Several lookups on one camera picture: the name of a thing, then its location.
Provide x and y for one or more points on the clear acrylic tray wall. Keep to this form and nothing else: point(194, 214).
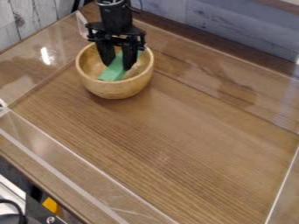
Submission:
point(85, 190)

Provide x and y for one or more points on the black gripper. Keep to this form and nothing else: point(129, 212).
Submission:
point(102, 36)

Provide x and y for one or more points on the brown wooden bowl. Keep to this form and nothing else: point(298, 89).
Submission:
point(114, 89)

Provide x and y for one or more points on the green rectangular block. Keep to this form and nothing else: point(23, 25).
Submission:
point(115, 71)

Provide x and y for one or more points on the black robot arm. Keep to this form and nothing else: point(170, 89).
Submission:
point(117, 31)

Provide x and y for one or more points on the black device with yellow label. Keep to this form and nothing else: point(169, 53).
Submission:
point(47, 211)

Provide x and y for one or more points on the clear acrylic corner bracket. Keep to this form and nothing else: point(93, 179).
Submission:
point(82, 24)

